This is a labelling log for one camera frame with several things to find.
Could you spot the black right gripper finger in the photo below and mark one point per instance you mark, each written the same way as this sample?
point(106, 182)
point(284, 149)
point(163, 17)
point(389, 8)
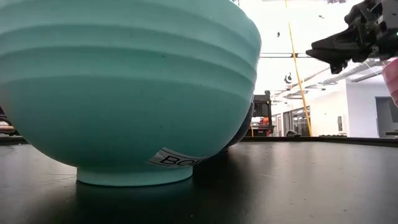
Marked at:
point(339, 42)
point(335, 57)

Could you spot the pink bowl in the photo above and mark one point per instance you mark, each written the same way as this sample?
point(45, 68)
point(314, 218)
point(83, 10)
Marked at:
point(392, 81)

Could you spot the dark grey bowl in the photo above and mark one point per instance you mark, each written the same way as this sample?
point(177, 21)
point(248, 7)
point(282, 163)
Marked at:
point(244, 127)

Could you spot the teal ridged bowl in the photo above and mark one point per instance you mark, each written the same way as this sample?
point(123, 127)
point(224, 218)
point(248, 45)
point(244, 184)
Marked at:
point(124, 93)

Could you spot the dark hanging hook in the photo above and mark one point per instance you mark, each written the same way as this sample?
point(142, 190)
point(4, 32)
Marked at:
point(287, 80)

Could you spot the grey door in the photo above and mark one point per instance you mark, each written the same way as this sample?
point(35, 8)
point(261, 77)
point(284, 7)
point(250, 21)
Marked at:
point(384, 115)

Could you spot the grey dome object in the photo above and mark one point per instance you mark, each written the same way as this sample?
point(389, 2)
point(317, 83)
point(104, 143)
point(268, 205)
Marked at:
point(293, 134)

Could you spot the black machine cart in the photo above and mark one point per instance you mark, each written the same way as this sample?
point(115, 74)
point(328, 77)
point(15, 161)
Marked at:
point(261, 109)

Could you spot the black and tan equipment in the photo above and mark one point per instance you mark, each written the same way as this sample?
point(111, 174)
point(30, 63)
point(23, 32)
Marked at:
point(4, 126)

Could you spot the ceiling duct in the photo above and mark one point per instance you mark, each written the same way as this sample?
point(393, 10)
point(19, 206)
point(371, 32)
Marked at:
point(351, 73)

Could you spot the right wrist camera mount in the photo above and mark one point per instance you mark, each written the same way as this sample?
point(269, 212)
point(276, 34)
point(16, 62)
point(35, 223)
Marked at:
point(367, 15)

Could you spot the wall-mounted box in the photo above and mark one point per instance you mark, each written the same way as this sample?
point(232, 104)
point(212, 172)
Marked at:
point(340, 123)

